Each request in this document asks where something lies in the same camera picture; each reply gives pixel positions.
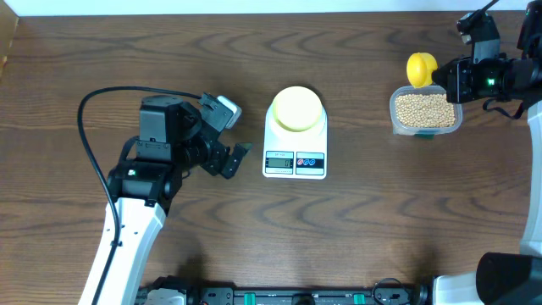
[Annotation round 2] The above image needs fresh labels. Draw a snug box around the yellow plastic measuring scoop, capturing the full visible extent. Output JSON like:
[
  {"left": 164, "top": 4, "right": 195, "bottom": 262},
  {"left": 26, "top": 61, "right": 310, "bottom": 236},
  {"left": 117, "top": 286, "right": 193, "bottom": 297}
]
[{"left": 406, "top": 53, "right": 438, "bottom": 88}]

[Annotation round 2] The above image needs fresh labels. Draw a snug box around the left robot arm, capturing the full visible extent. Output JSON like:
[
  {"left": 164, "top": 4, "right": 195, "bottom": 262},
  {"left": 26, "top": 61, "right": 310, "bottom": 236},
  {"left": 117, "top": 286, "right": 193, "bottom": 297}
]
[{"left": 80, "top": 94, "right": 252, "bottom": 304}]

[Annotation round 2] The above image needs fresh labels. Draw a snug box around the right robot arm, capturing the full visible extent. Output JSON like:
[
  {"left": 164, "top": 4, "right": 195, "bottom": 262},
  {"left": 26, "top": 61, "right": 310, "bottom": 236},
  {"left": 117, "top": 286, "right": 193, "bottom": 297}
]
[{"left": 425, "top": 1, "right": 541, "bottom": 304}]

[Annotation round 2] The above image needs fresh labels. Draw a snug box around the white digital kitchen scale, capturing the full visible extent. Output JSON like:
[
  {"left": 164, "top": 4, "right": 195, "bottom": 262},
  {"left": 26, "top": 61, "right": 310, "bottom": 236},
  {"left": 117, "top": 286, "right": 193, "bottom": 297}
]
[{"left": 262, "top": 103, "right": 328, "bottom": 180}]

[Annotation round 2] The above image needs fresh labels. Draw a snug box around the pale yellow bowl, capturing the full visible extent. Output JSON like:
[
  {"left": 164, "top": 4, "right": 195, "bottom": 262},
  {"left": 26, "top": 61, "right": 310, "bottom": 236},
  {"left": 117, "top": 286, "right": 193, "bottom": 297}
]
[{"left": 271, "top": 86, "right": 323, "bottom": 132}]

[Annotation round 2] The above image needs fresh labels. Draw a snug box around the clear plastic container of soybeans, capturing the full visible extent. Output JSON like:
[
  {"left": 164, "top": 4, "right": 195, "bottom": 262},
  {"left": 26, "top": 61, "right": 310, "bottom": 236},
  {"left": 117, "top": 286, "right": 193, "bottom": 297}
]
[{"left": 390, "top": 86, "right": 462, "bottom": 136}]

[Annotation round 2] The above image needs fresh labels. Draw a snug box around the cardboard box at edge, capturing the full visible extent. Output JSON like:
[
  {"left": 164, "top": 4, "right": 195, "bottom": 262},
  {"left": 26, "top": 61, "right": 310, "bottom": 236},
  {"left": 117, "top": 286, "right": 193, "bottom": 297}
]
[{"left": 0, "top": 0, "right": 19, "bottom": 75}]

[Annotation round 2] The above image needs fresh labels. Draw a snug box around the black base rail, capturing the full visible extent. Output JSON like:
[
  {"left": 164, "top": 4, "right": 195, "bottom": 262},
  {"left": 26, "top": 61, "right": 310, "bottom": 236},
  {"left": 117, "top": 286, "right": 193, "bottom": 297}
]
[{"left": 135, "top": 274, "right": 433, "bottom": 305}]

